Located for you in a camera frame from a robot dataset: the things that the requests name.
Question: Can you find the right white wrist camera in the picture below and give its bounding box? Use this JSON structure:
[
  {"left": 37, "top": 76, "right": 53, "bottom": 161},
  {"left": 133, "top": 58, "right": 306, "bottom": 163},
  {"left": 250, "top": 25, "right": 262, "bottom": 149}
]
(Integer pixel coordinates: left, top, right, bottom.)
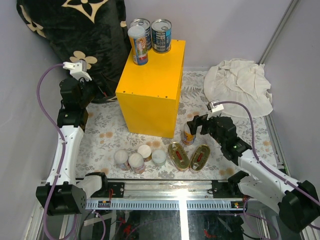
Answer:
[{"left": 207, "top": 100, "right": 224, "bottom": 118}]

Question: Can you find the gold oval tin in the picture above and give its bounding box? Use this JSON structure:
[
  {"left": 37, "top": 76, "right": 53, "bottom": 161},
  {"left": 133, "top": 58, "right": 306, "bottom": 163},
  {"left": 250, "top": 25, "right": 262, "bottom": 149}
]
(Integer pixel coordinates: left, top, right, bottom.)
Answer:
[
  {"left": 168, "top": 142, "right": 190, "bottom": 172},
  {"left": 189, "top": 144, "right": 211, "bottom": 173}
]

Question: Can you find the can with white lid leftmost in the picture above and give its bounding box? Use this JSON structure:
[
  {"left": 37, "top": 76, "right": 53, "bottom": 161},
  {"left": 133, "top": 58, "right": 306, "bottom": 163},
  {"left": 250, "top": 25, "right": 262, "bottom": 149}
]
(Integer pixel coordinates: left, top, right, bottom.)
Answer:
[{"left": 113, "top": 149, "right": 131, "bottom": 171}]

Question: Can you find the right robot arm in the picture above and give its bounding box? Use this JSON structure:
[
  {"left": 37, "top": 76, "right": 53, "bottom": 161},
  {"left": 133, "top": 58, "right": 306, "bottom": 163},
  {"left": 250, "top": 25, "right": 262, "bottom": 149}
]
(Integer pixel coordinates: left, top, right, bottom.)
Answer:
[{"left": 187, "top": 115, "right": 320, "bottom": 233}]

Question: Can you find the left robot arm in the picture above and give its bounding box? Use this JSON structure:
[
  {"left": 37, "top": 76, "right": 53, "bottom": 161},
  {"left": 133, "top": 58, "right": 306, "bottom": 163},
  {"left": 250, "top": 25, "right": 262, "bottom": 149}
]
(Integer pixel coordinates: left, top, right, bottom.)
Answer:
[{"left": 35, "top": 77, "right": 110, "bottom": 216}]

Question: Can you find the black floral plush blanket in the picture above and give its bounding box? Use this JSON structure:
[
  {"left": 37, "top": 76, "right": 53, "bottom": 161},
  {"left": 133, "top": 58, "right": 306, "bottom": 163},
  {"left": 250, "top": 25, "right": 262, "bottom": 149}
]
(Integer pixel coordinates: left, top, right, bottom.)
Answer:
[{"left": 16, "top": 0, "right": 131, "bottom": 104}]

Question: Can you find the blue soup can top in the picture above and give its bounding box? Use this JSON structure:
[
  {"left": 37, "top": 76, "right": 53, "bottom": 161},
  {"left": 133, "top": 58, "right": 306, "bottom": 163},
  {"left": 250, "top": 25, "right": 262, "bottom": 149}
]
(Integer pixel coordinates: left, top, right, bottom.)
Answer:
[{"left": 130, "top": 18, "right": 152, "bottom": 51}]

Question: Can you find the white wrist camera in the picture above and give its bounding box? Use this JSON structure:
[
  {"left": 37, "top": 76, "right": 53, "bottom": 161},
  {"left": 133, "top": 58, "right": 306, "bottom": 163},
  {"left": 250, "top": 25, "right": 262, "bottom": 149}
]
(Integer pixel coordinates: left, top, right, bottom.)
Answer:
[
  {"left": 62, "top": 60, "right": 92, "bottom": 82},
  {"left": 207, "top": 100, "right": 224, "bottom": 118}
]

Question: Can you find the white crumpled cloth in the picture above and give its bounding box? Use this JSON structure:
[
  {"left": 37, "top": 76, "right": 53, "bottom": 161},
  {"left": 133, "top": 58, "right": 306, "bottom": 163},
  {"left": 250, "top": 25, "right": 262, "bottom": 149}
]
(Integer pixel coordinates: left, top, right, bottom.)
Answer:
[{"left": 203, "top": 58, "right": 273, "bottom": 118}]

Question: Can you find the can with white lid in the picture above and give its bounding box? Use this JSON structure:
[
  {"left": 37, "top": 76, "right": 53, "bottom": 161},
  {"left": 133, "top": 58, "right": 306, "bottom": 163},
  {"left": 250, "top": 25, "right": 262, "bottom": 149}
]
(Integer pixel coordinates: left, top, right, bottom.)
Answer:
[
  {"left": 137, "top": 144, "right": 152, "bottom": 162},
  {"left": 113, "top": 149, "right": 131, "bottom": 171},
  {"left": 128, "top": 152, "right": 146, "bottom": 174}
]

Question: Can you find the purple cable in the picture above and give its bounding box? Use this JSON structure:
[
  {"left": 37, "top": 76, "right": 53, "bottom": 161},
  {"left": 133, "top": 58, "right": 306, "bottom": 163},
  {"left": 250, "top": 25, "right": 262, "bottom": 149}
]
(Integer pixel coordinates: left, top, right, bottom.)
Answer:
[
  {"left": 217, "top": 100, "right": 320, "bottom": 240},
  {"left": 36, "top": 63, "right": 78, "bottom": 240}
]

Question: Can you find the aluminium corner post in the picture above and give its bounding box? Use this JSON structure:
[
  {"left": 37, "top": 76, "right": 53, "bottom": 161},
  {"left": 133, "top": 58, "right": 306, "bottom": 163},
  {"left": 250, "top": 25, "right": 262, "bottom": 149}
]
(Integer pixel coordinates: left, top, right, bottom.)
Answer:
[{"left": 258, "top": 0, "right": 301, "bottom": 64}]

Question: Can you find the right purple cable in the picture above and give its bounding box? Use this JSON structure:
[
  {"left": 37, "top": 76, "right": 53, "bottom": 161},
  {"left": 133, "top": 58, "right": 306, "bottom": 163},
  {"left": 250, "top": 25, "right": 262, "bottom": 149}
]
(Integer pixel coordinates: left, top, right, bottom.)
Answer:
[{"left": 217, "top": 100, "right": 320, "bottom": 240}]

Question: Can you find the can with white lid back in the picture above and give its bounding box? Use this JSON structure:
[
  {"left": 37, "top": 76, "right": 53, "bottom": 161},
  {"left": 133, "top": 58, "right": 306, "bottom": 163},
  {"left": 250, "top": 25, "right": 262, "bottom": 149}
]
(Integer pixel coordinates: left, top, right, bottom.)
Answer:
[{"left": 137, "top": 144, "right": 152, "bottom": 162}]

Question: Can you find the gold oval tin left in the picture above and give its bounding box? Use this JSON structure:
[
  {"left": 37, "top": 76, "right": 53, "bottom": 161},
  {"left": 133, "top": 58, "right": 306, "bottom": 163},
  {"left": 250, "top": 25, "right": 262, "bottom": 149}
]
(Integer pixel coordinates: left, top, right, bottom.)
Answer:
[{"left": 168, "top": 142, "right": 190, "bottom": 172}]

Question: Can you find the yellow orange can plastic lid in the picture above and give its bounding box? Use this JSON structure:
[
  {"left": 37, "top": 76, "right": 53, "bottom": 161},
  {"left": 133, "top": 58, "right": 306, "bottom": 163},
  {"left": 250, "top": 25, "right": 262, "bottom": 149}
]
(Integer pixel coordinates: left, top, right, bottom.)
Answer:
[{"left": 181, "top": 123, "right": 196, "bottom": 146}]

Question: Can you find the gold oval tin right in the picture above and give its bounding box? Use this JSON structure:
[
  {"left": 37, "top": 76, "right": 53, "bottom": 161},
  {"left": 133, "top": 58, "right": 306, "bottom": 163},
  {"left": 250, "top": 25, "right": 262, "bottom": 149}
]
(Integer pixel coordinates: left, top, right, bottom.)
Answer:
[{"left": 189, "top": 144, "right": 211, "bottom": 173}]

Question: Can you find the tall porridge can plastic lid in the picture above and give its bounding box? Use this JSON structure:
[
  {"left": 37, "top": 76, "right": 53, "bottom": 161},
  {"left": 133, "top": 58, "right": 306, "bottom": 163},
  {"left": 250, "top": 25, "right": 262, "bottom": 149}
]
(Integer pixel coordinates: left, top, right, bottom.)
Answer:
[{"left": 127, "top": 25, "right": 148, "bottom": 66}]

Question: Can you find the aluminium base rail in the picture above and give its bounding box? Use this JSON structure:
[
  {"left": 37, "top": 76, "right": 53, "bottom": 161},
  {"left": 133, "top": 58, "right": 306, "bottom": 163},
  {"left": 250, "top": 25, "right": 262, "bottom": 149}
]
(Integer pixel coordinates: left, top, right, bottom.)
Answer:
[{"left": 24, "top": 177, "right": 318, "bottom": 240}]

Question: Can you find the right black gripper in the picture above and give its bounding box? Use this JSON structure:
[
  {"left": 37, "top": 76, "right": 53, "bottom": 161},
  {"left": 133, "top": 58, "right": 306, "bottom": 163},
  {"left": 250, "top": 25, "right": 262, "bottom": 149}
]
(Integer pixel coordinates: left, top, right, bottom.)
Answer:
[{"left": 186, "top": 111, "right": 225, "bottom": 147}]

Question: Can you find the can with white lid front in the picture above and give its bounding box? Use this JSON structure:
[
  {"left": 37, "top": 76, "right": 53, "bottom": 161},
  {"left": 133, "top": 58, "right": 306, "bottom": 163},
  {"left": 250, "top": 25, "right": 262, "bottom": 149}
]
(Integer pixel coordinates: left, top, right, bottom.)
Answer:
[{"left": 128, "top": 152, "right": 146, "bottom": 174}]

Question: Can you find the yellow wooden shelf cabinet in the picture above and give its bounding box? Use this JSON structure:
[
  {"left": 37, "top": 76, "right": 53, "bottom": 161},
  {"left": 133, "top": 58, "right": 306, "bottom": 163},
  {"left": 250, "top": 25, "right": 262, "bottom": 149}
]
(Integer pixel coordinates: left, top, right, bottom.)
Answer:
[{"left": 115, "top": 39, "right": 186, "bottom": 138}]

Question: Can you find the floral patterned table mat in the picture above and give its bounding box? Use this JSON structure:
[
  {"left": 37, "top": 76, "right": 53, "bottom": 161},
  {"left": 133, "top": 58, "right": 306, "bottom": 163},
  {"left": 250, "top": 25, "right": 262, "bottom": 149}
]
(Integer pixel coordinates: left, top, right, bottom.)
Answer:
[{"left": 75, "top": 71, "right": 239, "bottom": 180}]

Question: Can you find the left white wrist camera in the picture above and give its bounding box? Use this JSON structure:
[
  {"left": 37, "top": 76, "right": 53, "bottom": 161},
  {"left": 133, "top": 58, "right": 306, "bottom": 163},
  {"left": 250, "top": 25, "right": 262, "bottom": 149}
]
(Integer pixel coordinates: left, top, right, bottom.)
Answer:
[{"left": 62, "top": 60, "right": 92, "bottom": 82}]

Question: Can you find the silver can with clear lid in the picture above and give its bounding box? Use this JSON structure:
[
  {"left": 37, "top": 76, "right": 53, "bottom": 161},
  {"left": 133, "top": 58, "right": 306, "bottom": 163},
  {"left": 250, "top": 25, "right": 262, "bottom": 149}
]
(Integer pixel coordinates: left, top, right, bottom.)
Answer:
[{"left": 151, "top": 149, "right": 167, "bottom": 167}]

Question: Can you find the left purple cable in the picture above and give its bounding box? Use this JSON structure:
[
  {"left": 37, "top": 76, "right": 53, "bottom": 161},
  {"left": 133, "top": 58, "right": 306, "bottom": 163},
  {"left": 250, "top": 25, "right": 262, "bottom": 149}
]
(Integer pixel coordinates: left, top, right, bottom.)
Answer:
[{"left": 36, "top": 63, "right": 78, "bottom": 240}]

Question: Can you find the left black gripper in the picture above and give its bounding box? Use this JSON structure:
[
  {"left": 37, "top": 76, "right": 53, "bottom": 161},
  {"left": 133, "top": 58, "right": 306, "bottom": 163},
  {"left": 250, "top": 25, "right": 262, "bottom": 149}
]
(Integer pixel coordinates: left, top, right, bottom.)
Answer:
[{"left": 76, "top": 72, "right": 118, "bottom": 108}]

